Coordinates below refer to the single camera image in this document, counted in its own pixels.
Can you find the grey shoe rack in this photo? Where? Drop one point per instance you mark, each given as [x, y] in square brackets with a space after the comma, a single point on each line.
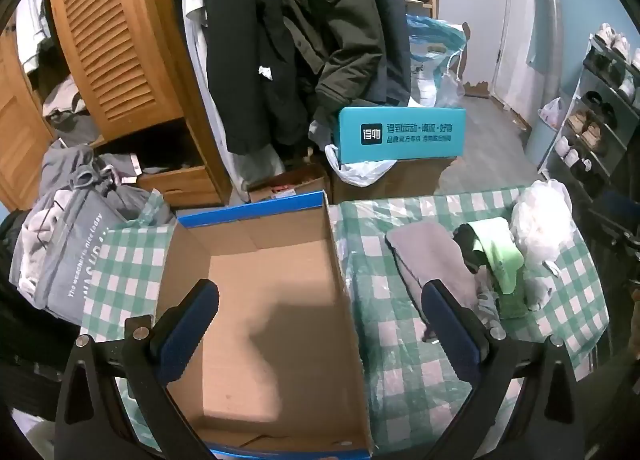
[580, 90]

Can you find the wooden wardrobe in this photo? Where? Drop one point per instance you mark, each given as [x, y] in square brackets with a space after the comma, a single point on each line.
[125, 40]

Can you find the grey white clothes pile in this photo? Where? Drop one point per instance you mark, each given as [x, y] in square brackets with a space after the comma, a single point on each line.
[65, 100]

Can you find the small white plastic bag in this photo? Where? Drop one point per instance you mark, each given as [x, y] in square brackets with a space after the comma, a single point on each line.
[550, 113]

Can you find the grey hoodie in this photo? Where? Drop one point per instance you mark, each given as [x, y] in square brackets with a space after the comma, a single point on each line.
[70, 165]

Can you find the fluffy white plastic bag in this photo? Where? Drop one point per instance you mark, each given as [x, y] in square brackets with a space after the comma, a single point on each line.
[542, 220]

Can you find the grey cloth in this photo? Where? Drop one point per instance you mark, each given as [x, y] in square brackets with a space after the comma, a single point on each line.
[430, 250]

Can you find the group of shoes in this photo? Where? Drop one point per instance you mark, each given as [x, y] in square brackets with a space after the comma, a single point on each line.
[592, 133]

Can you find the dark navy coat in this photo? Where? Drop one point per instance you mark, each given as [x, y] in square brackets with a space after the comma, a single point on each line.
[395, 55]

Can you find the teal box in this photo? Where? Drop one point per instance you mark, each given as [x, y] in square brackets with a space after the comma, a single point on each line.
[400, 135]

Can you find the green checkered tablecloth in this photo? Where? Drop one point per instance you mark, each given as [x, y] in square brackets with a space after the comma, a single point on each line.
[390, 340]

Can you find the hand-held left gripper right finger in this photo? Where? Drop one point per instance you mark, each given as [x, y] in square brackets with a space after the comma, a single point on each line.
[452, 335]

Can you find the blue-edged cardboard box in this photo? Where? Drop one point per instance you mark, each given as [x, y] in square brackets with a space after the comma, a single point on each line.
[270, 290]

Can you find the blue clear plastic bag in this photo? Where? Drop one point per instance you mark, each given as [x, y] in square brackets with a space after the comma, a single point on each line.
[430, 70]

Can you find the light blue trash bin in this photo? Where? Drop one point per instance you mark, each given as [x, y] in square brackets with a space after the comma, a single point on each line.
[537, 145]

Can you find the flat cardboard box red label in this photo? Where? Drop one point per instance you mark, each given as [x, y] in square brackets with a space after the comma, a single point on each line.
[295, 183]

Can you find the olive green jacket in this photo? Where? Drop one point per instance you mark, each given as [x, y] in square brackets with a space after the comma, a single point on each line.
[340, 40]

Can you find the light green cloth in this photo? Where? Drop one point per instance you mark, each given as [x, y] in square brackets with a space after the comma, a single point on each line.
[500, 245]

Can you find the grey storage bag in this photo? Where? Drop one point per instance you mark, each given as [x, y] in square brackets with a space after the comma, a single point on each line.
[75, 260]

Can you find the white hanging garment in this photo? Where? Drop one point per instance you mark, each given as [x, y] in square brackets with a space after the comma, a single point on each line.
[197, 40]

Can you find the black cloth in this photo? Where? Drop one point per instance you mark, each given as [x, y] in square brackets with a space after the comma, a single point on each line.
[467, 245]

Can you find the brown cardboard box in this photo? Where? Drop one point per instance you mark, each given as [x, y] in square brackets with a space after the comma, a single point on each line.
[415, 175]

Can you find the patterned plastic bag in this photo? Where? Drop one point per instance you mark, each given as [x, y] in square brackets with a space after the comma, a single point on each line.
[487, 302]

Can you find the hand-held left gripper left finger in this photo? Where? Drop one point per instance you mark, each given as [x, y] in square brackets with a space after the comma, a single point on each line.
[192, 325]

